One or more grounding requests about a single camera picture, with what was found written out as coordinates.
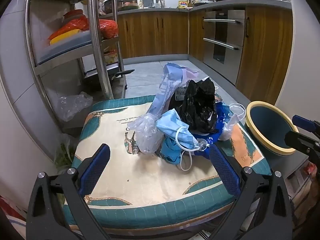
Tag clear jar with red lid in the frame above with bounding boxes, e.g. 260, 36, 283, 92
104, 50, 118, 64

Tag grey kitchen countertop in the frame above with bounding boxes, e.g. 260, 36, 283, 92
116, 0, 293, 15

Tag blue face mask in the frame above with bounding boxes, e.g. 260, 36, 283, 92
155, 110, 202, 173

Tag teal packet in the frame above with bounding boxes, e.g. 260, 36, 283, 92
160, 137, 184, 164

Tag clear plastic bag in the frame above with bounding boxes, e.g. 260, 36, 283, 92
57, 92, 93, 122
130, 112, 163, 154

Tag black plastic bag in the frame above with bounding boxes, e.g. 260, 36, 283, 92
179, 79, 218, 134

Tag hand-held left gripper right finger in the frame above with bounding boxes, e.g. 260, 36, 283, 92
207, 144, 294, 240

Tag dark blue glossy packet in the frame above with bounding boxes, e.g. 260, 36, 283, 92
192, 102, 233, 148

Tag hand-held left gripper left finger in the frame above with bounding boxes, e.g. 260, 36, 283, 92
26, 143, 112, 240

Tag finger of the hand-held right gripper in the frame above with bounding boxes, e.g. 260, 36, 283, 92
292, 115, 320, 133
284, 129, 320, 160

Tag blue bin with yellow rim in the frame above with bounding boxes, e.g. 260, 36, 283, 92
245, 101, 304, 155

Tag yellow package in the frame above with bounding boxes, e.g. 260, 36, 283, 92
49, 29, 82, 46

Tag grey plastic tray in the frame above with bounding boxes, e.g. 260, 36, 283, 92
35, 30, 103, 64

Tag crumpled clear plastic bag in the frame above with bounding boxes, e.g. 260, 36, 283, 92
57, 92, 93, 122

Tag metal shelf rack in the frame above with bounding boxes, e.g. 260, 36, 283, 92
25, 0, 128, 100

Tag teal patterned cushion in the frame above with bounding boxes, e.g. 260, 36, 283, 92
62, 94, 273, 230

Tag light blue printed bag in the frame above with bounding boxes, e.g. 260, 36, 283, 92
146, 62, 200, 117

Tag wooden kitchen cabinets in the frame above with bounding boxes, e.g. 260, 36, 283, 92
116, 6, 293, 105

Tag steel built-in oven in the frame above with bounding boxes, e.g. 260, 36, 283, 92
203, 9, 245, 85

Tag white translucent plastic bag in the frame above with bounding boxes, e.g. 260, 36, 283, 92
221, 102, 247, 140

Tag red patterned cloth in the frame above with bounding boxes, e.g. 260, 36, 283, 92
0, 195, 25, 230

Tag red plastic bag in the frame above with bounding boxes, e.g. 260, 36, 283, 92
47, 9, 119, 40

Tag green leafy vegetables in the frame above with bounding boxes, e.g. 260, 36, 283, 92
54, 140, 75, 170

